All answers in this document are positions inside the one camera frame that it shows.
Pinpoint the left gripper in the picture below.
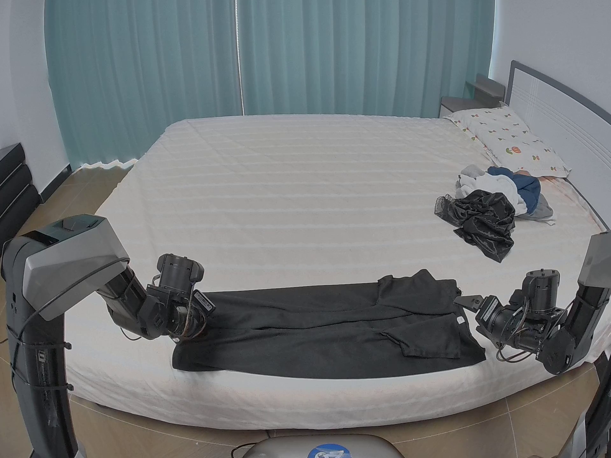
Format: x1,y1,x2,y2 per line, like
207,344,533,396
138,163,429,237
171,290,218,340

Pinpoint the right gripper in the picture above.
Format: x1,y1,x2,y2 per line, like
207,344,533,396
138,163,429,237
476,295,523,347

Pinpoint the black T-shirt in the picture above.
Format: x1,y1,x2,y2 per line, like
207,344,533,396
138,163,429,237
171,268,487,380

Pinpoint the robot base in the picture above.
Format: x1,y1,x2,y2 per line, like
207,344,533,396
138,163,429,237
246,434,399,458

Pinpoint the bed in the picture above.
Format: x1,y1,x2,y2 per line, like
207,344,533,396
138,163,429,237
62,59,611,435

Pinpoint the black satin garment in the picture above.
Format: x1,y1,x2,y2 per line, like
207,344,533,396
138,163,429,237
434,191,517,263

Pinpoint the white garment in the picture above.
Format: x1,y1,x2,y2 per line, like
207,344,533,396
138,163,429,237
454,175,526,218

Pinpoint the dark blue garment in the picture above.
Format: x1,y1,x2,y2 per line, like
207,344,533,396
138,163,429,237
487,165,542,216

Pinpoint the white printed pillow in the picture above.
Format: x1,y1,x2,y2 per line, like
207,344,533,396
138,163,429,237
443,105,572,177

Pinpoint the black chest of drawers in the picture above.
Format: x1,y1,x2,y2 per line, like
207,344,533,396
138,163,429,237
0,142,43,252

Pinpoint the grey bedside table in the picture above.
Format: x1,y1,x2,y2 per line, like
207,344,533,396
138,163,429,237
439,74,506,118

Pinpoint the blue-green curtain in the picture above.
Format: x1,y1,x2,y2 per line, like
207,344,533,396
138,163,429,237
236,0,497,118
45,0,245,168

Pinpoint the black cable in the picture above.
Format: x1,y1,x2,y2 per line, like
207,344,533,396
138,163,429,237
495,346,540,365

